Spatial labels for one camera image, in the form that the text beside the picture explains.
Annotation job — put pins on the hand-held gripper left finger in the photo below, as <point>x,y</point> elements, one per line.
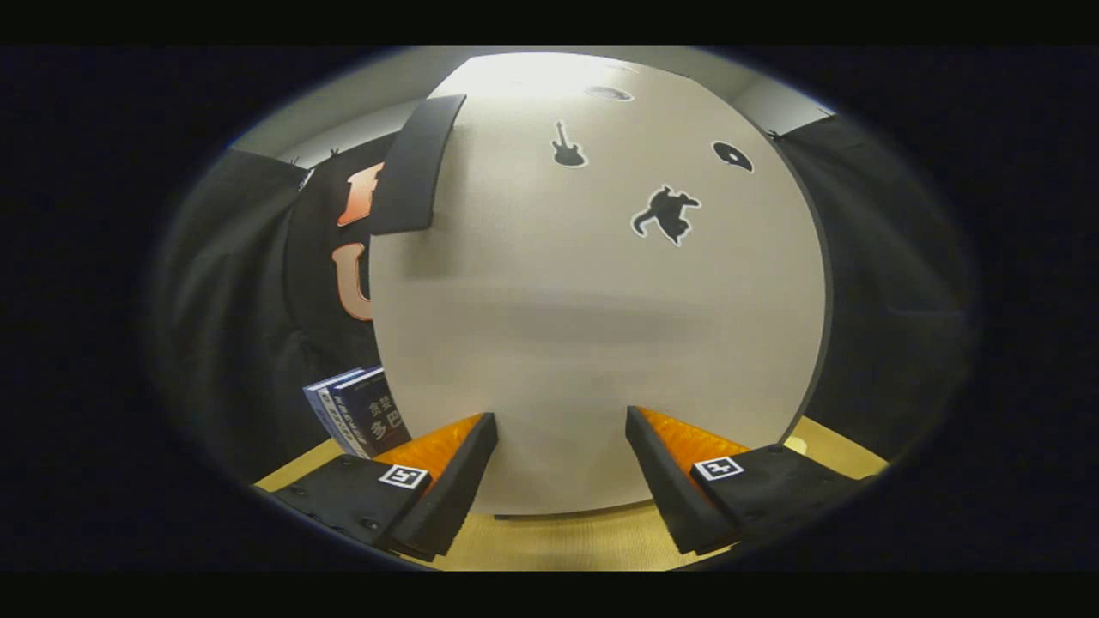
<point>455,489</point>

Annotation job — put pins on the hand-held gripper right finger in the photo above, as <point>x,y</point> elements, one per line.
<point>665,489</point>

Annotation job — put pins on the dark blue book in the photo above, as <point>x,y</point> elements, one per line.
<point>373,412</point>

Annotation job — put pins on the black backdrop cloth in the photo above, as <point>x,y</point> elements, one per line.
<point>223,300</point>

